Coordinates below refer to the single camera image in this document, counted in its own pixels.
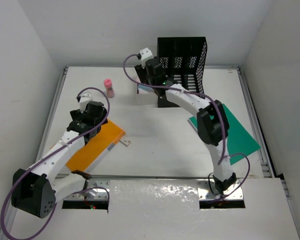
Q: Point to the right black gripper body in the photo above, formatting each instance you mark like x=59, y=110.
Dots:
x=143, y=74

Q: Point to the pink glue bottle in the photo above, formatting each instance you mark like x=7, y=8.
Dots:
x=109, y=88

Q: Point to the small white eraser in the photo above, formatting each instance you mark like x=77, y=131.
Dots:
x=125, y=141

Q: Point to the green notebook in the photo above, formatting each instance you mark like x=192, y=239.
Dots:
x=239, y=140

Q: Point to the blue transparent tube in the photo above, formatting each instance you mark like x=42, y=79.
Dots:
x=145, y=88

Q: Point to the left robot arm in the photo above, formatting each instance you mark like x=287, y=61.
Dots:
x=37, y=189

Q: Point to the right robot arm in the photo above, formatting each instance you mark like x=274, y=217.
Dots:
x=212, y=123

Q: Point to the white storage box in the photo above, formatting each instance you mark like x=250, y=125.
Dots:
x=144, y=97

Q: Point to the black mesh file organizer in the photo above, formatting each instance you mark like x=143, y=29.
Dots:
x=183, y=60

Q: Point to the orange notebook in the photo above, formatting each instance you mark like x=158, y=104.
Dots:
x=88, y=157

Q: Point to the white front cover panel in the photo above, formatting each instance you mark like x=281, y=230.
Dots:
x=168, y=210

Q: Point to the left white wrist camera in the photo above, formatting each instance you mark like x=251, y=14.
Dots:
x=83, y=99

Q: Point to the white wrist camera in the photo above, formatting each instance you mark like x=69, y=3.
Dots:
x=145, y=54
x=83, y=99

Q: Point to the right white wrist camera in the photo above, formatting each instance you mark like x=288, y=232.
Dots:
x=145, y=54

